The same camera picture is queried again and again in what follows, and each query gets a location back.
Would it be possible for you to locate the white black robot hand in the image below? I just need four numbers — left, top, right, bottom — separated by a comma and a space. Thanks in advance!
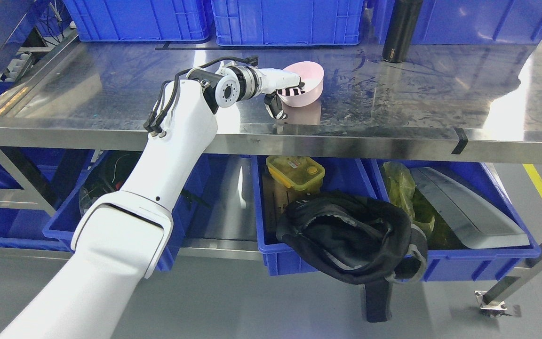
258, 68, 304, 120

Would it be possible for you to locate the pink ikea bowl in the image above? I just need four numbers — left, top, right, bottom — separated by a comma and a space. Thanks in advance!
279, 61, 325, 108

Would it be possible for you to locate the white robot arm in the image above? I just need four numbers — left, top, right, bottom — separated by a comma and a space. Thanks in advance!
0, 57, 239, 339

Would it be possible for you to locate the blue crate top middle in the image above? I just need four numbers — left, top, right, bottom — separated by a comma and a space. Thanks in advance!
211, 0, 365, 47

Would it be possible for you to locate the blue crate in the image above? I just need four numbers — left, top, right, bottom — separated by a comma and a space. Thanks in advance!
64, 0, 213, 41
211, 0, 365, 47
373, 0, 542, 46

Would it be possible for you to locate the blue bin lower middle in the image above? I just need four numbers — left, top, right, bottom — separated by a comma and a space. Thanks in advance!
250, 156, 378, 275

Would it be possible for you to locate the steel shelf rack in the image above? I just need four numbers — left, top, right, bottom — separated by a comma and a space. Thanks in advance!
0, 21, 542, 317

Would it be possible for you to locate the yellow lunch box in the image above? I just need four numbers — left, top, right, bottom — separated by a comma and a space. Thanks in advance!
265, 156, 326, 194

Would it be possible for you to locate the black thermos bottle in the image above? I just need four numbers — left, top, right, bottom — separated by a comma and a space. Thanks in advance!
382, 0, 423, 64

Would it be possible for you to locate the green plastic bag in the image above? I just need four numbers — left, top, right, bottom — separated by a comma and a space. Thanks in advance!
381, 161, 435, 236

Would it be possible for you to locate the black bag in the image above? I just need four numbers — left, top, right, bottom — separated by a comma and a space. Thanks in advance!
275, 191, 428, 323

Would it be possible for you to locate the blue crate top right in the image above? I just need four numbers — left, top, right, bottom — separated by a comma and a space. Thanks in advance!
373, 0, 542, 46

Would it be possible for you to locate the blue crate top left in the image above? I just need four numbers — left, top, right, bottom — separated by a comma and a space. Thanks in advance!
64, 0, 213, 41

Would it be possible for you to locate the black helmet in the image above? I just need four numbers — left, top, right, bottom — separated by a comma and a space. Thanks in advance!
78, 151, 142, 215

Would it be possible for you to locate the blue bin far left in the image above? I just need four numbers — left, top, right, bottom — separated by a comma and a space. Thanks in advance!
0, 146, 93, 251

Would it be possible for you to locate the grey plastic panel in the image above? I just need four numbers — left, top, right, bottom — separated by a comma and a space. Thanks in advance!
410, 167, 530, 250

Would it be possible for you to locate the blue bin lower right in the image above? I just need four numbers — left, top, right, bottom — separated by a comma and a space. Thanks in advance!
363, 159, 540, 281

